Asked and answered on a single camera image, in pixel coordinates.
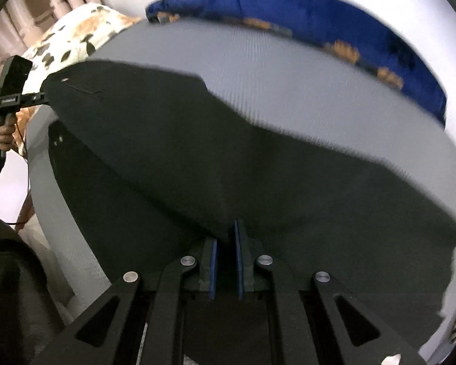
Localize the person's left hand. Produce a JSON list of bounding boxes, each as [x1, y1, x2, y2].
[[0, 113, 17, 152]]

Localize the white floral pillow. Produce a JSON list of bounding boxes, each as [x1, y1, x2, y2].
[[13, 2, 143, 157]]

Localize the blue floral blanket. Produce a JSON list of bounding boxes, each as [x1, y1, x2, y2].
[[146, 0, 447, 123]]

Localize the black pants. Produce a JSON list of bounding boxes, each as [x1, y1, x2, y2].
[[42, 59, 456, 357]]

